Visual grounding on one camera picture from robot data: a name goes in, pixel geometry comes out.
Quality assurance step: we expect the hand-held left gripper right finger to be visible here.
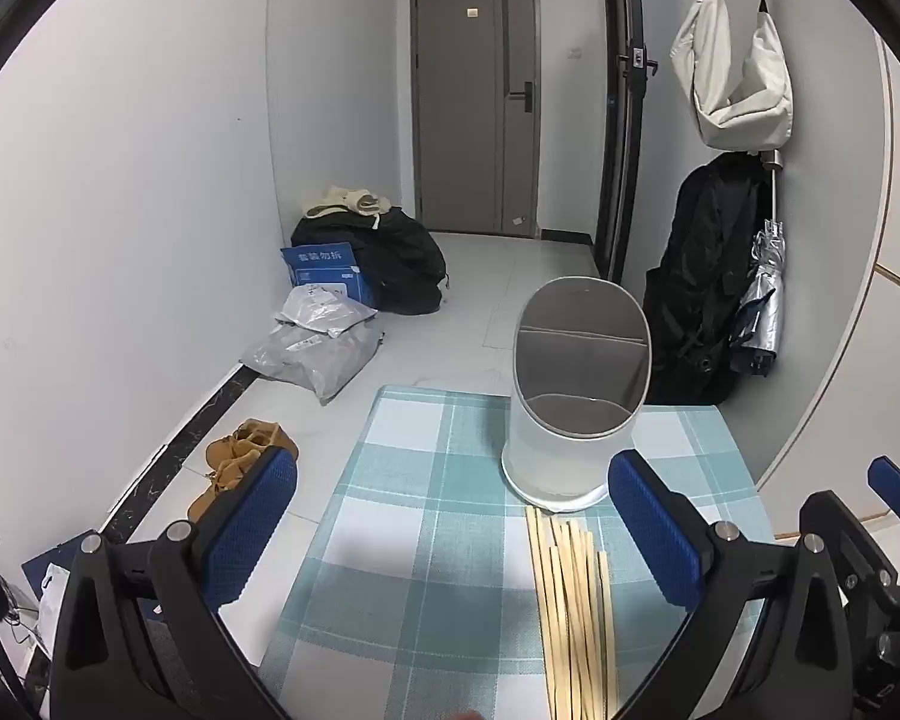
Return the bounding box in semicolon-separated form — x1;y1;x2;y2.
606;450;861;720

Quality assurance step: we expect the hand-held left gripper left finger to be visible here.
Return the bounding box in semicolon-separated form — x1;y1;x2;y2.
49;446;299;720

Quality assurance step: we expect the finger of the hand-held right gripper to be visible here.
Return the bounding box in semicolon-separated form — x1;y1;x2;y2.
868;456;900;500
799;490;900;610

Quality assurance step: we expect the pile of tan chopsticks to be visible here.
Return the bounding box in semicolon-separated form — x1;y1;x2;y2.
525;506;620;720

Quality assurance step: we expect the white utensil holder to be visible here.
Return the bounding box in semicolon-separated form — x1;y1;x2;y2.
501;276;652;515

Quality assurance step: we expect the white shoulder bag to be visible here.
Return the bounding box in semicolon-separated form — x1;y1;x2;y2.
670;0;794;152

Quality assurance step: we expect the white cabinet with gold trim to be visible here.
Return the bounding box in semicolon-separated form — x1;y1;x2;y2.
750;37;900;533

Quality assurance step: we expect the teal plaid tablecloth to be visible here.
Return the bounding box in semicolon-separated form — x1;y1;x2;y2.
259;384;777;720

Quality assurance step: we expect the large grey parcel bag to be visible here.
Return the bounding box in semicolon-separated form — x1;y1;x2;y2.
238;319;385;406

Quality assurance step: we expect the dark blue shoe box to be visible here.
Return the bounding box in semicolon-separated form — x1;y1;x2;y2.
21;540;166;620

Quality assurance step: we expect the white plastic bag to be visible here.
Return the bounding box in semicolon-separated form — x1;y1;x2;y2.
37;562;73;650

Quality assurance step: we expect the silver folded umbrella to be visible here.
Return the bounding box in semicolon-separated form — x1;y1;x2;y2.
729;150;787;376

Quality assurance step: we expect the small grey parcel bag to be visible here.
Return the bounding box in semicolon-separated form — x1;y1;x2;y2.
274;285;376;338

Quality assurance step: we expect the blue cardboard box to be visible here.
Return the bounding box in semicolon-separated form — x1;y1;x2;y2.
280;241;376;308

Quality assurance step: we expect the black duffel bag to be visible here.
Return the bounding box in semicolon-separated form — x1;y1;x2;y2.
291;206;449;316

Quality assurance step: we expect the beige garment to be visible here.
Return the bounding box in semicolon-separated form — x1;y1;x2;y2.
304;185;392;220

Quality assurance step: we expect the dark door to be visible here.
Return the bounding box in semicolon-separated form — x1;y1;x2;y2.
600;0;657;286

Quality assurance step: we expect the grey entry door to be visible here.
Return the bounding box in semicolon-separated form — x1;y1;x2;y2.
411;0;539;237

